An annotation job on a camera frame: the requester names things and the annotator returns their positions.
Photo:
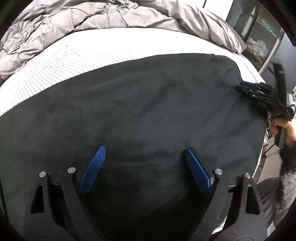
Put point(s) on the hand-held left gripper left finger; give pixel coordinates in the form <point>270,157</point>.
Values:
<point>92,169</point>

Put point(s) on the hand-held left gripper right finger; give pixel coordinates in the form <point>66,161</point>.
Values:
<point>197,171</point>

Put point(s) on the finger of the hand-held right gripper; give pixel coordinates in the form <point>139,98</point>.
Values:
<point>251,85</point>
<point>248,92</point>

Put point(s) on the black pants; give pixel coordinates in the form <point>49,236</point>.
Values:
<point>138,104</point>

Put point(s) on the person's right hand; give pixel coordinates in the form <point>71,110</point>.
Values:
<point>291,132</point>

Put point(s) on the glass door wardrobe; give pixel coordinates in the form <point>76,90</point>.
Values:
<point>261,27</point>

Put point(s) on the white honeycomb mattress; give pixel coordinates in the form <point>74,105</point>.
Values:
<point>92,53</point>

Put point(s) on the grey duvet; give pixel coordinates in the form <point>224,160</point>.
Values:
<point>92,18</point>

